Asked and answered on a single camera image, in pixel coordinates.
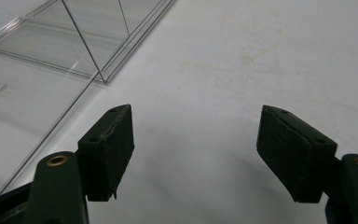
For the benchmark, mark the clear acrylic box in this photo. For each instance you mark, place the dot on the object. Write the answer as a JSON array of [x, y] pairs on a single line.
[[52, 59]]

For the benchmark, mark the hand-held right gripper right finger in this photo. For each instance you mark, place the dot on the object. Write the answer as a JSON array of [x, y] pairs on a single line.
[[295, 155]]

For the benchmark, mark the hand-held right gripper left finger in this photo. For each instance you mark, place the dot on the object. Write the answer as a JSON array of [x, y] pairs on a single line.
[[105, 155]]

